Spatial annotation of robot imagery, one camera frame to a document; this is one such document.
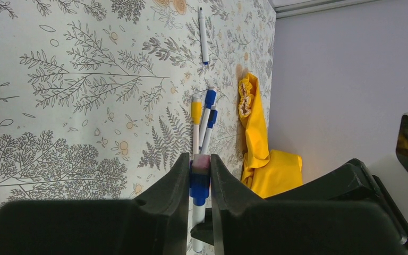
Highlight yellow cloth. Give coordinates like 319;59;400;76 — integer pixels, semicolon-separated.
238;73;303;198

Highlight blue capped marker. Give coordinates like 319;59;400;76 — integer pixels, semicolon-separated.
198;87;217;152
198;7;210;65

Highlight blue marker white eraser tip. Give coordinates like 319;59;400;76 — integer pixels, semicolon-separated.
189;154;212;254

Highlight blue capped marker lowest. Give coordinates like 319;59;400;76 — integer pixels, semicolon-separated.
200;106;218;155

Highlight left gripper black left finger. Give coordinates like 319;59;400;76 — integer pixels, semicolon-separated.
0;153;190;254

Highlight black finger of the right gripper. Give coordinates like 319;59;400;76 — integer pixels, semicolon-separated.
190;158;408;251

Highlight yellow capped marker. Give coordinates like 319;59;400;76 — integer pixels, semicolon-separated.
191;96;202;156

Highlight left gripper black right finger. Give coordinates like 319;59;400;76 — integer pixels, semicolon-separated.
210;154;408;255

